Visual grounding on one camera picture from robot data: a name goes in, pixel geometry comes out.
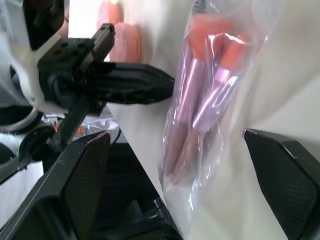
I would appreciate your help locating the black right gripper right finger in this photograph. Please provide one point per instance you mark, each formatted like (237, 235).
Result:
(287, 180)

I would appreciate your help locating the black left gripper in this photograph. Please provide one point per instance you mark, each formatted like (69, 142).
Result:
(62, 72)

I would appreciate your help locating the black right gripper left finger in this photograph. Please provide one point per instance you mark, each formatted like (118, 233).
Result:
(75, 190)

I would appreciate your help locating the peach round makeup sponge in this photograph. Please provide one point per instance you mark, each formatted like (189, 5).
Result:
(128, 42)
(110, 11)

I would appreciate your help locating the pink brush set in bag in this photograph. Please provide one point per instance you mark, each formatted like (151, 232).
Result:
(195, 105)

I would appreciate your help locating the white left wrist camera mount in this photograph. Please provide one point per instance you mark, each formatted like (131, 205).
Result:
(23, 65)

